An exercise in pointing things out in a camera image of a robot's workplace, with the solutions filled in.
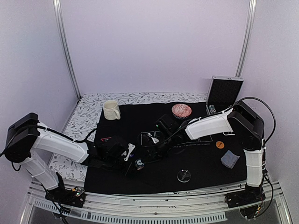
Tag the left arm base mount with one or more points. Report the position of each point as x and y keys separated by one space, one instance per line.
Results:
x=73 y=197

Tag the black round dealer button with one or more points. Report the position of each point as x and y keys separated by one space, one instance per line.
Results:
x=184 y=176

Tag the floral white tablecloth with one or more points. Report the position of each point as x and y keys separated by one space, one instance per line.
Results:
x=87 y=114

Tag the triangular all in token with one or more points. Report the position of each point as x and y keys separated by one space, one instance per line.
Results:
x=105 y=139

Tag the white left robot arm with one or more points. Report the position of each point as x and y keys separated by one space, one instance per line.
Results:
x=28 y=135

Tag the white ribbed ceramic mug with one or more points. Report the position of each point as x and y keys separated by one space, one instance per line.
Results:
x=111 y=110

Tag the aluminium poker chip case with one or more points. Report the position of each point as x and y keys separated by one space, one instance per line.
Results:
x=223 y=92

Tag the aluminium frame post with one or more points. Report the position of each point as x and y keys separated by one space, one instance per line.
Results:
x=247 y=36
x=67 y=55

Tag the right aluminium frame post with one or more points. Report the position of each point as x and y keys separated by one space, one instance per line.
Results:
x=247 y=36

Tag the black poker mat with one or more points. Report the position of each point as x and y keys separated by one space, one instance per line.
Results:
x=201 y=157

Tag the aluminium front rail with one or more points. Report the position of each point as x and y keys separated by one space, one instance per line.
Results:
x=200 y=206

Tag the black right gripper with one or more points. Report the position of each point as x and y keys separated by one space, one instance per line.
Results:
x=155 y=155

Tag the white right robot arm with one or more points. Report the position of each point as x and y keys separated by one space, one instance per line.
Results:
x=239 y=120

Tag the poker chips in case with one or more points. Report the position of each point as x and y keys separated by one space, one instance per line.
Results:
x=212 y=109

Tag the left aluminium frame post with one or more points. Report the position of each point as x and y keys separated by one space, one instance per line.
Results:
x=67 y=55

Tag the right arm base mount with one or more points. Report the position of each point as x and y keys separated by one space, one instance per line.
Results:
x=245 y=197

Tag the orange big blind button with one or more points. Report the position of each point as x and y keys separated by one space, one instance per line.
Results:
x=220 y=144

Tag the stack of poker chips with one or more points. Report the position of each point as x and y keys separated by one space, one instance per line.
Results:
x=139 y=164

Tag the red patterned bowl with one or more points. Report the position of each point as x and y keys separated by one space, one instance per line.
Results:
x=181 y=111

